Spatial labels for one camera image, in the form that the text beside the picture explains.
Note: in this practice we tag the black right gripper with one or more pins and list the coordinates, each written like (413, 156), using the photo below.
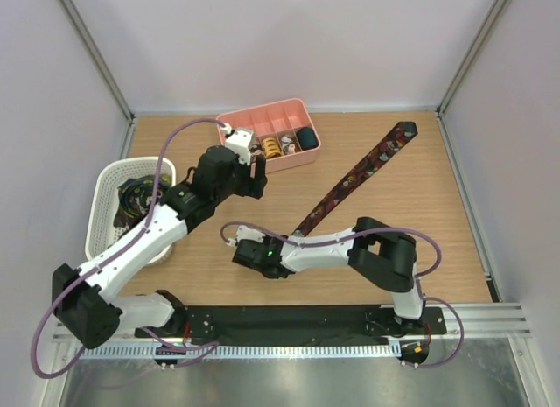
(265, 240)

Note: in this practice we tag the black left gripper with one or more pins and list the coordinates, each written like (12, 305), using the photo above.
(252, 185)

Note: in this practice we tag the dark red patterned tie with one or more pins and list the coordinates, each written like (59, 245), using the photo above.
(400, 135)

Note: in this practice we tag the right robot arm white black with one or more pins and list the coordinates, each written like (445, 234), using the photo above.
(385, 257)

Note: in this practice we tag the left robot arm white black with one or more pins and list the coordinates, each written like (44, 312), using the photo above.
(87, 300)

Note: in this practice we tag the rolled yellow tie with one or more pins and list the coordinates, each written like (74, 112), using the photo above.
(271, 148)

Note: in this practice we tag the rolled white floral tie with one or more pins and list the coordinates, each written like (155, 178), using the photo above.
(289, 144)

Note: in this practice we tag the pink divided organizer tray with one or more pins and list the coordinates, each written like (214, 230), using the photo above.
(274, 120)

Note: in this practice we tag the rolled dark teal tie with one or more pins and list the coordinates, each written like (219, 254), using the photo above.
(307, 138)

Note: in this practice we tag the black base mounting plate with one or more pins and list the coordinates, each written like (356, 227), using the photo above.
(297, 326)

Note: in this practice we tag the white perforated plastic basket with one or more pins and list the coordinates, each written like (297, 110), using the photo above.
(100, 229)

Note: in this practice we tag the perforated metal cable rail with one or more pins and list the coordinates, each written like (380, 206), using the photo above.
(152, 351)

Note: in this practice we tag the left aluminium frame post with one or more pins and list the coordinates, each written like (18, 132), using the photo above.
(77, 22)

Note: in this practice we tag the aluminium frame post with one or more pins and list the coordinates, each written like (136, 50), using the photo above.
(483, 34)
(77, 22)

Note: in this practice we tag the right aluminium frame post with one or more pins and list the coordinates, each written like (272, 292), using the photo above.
(483, 34)

